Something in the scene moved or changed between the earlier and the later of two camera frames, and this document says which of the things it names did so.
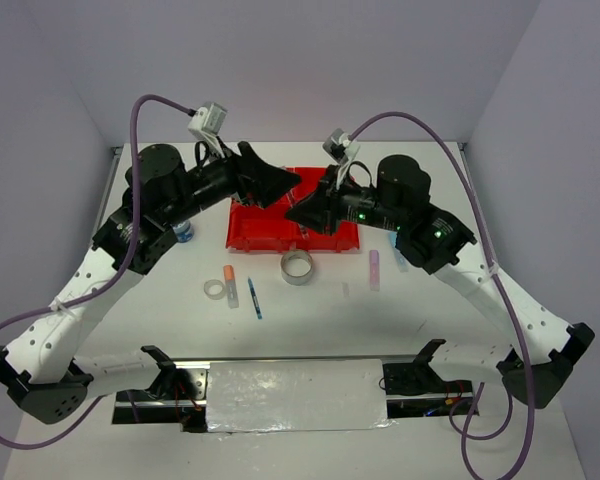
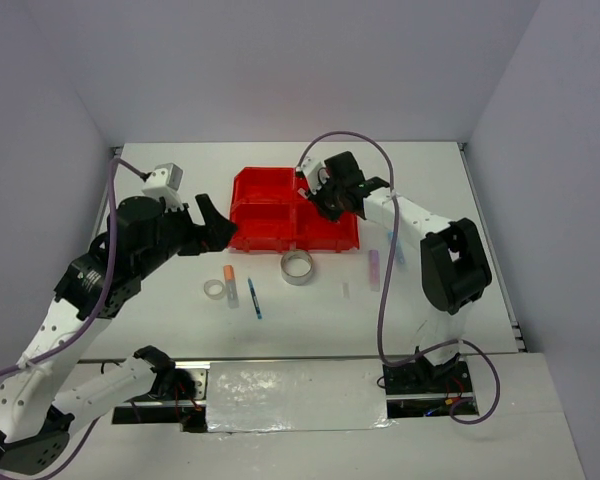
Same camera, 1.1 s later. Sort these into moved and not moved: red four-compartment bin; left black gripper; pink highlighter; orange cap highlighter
Moved: left black gripper
Not moved: red four-compartment bin; orange cap highlighter; pink highlighter
